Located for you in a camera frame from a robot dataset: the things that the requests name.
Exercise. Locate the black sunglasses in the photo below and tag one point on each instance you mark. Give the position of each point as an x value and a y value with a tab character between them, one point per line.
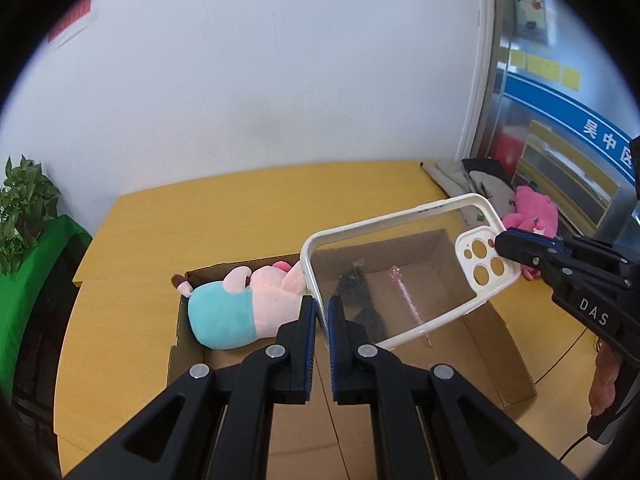
372	322

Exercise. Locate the pink and teal plush pig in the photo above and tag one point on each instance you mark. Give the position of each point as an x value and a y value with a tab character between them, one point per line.
225	315

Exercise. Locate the brown cardboard box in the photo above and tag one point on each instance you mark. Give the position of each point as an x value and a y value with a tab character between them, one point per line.
475	360

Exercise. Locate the white clear phone case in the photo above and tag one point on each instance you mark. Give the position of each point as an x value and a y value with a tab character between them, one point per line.
467	280

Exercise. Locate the cartoon wall poster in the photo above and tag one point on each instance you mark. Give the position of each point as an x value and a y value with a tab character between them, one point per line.
530	5

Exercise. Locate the grey cloth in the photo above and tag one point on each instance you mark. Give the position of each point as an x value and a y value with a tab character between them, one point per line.
450	180

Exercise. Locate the row of yellow sticky notes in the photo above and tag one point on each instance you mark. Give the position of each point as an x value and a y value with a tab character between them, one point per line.
545	66

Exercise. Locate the blue banner sign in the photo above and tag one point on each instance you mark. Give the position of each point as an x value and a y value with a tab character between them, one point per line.
550	105

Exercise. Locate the pink glitter pen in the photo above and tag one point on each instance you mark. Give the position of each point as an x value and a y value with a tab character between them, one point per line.
407	295

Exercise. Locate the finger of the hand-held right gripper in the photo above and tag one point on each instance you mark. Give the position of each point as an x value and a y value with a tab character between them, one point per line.
525	250

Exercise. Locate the green leafy potted plant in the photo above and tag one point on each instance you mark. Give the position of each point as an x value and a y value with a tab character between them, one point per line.
25	195

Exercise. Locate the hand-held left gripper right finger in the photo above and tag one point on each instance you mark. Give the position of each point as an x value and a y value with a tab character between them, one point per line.
335	347

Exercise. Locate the person's right hand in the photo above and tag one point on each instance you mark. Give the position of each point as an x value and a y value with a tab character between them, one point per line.
602	380

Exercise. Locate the bright pink plush toy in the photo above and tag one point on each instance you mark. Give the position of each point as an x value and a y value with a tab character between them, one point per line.
535	210

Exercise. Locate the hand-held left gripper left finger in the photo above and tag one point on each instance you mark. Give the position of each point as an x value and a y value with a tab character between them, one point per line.
309	345

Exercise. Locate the red wall sign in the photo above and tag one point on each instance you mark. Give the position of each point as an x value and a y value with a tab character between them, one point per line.
70	20

